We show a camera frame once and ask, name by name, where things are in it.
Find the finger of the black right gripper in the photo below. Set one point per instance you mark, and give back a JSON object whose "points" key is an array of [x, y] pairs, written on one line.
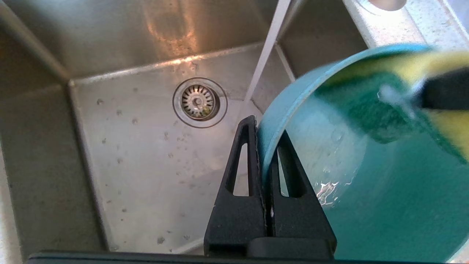
{"points": [[447, 91]]}

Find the stainless steel sink basin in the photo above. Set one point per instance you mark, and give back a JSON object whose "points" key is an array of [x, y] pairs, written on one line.
{"points": [[128, 165]]}

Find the yellow green sponge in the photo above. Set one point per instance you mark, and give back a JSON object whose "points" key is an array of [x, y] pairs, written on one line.
{"points": [[366, 106]]}

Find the small white fruit dish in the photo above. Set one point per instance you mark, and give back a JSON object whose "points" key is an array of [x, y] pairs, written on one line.
{"points": [[383, 3]]}

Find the teal bowl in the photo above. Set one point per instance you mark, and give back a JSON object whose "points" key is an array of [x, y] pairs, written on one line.
{"points": [[384, 205]]}

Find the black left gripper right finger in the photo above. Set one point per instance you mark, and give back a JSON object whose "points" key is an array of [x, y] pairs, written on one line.
{"points": [[304, 231]]}

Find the round metal drain strainer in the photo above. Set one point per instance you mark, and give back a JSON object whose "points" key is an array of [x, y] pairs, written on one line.
{"points": [[199, 102]]}

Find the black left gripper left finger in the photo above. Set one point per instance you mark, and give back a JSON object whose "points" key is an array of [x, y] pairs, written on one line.
{"points": [[234, 227]]}

